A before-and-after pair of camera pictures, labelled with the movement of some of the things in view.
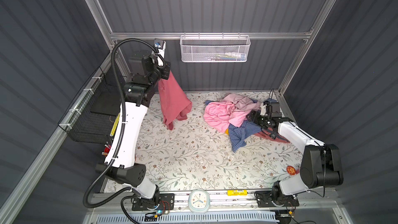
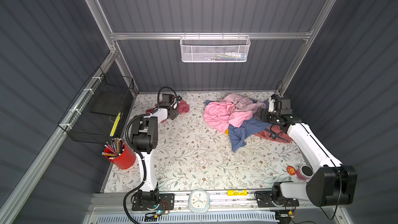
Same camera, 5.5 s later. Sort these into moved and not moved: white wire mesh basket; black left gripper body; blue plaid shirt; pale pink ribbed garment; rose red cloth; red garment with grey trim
Moved: black left gripper body; rose red cloth
Not moved: pale pink ribbed garment; white wire mesh basket; blue plaid shirt; red garment with grey trim
